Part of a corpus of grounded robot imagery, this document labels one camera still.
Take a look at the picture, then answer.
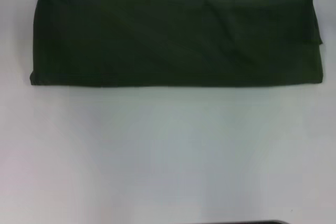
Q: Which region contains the dark green FREE t-shirt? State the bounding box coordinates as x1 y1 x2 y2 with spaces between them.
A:
29 0 327 89

